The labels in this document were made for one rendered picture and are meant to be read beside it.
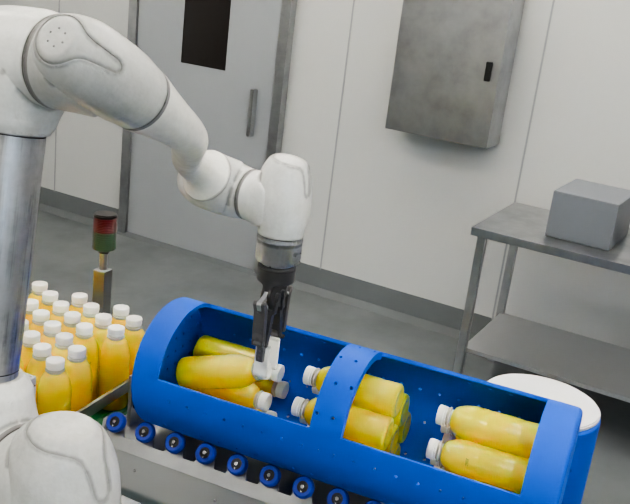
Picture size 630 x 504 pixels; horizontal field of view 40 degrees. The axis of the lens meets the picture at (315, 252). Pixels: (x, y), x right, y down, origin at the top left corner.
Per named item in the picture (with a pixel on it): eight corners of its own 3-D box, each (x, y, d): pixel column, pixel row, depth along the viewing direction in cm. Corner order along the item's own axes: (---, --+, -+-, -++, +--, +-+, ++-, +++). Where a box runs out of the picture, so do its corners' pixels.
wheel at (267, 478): (282, 467, 177) (285, 469, 178) (262, 460, 178) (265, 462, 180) (274, 489, 175) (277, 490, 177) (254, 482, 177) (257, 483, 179)
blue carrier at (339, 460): (538, 590, 156) (570, 453, 146) (127, 444, 186) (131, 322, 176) (561, 505, 181) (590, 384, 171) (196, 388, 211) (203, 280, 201)
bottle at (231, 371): (170, 376, 182) (248, 373, 174) (182, 349, 186) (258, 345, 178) (186, 396, 186) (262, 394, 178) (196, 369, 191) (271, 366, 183)
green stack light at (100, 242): (106, 253, 235) (107, 236, 233) (87, 248, 237) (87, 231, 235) (120, 248, 240) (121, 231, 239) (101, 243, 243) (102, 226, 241)
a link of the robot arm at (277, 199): (318, 235, 171) (263, 219, 177) (327, 158, 166) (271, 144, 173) (287, 246, 162) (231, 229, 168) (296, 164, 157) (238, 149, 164)
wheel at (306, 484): (316, 479, 174) (318, 480, 176) (295, 472, 176) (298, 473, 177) (308, 501, 173) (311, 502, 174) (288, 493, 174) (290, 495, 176)
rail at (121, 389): (59, 436, 185) (60, 424, 184) (56, 435, 185) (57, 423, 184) (163, 369, 220) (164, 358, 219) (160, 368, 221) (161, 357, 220)
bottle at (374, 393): (394, 425, 174) (309, 399, 181) (406, 394, 178) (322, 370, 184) (391, 409, 169) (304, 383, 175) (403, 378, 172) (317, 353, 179)
